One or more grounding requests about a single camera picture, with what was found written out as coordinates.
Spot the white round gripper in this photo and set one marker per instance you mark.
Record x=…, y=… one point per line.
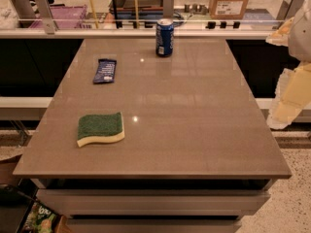
x=300, y=38

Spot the blue pepsi can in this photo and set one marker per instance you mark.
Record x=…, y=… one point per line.
x=164, y=37

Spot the cardboard box with label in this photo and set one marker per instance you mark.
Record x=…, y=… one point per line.
x=227, y=9

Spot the dark blue snack wrapper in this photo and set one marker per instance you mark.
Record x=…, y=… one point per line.
x=105, y=72

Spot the green and yellow sponge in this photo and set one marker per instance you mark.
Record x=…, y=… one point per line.
x=100, y=129

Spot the yellow pole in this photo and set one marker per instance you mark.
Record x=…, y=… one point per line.
x=94, y=13

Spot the purple plastic crate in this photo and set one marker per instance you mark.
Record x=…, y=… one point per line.
x=68, y=17

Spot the upper white drawer front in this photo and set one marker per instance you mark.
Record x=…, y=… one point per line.
x=143, y=202

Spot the white drawer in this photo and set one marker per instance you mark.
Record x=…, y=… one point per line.
x=143, y=202
x=153, y=226

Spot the lower white drawer front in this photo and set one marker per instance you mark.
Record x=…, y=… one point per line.
x=153, y=226

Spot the green snack bag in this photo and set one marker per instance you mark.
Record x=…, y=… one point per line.
x=39, y=220

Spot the right metal railing bracket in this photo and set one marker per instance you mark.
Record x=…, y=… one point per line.
x=288, y=9

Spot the metal railing bracket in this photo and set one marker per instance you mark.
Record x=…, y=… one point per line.
x=168, y=8
x=46, y=16
x=288, y=9

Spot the middle metal railing bracket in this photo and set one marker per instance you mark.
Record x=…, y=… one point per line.
x=168, y=8

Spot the left metal railing bracket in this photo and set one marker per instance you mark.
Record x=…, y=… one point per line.
x=46, y=16

